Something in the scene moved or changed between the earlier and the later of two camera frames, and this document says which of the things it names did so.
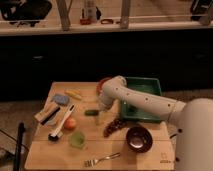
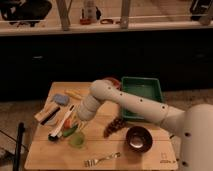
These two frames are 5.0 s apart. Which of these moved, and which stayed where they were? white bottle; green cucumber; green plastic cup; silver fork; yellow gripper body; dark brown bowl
Moved: yellow gripper body; green cucumber
Stayed: white bottle; green plastic cup; silver fork; dark brown bowl
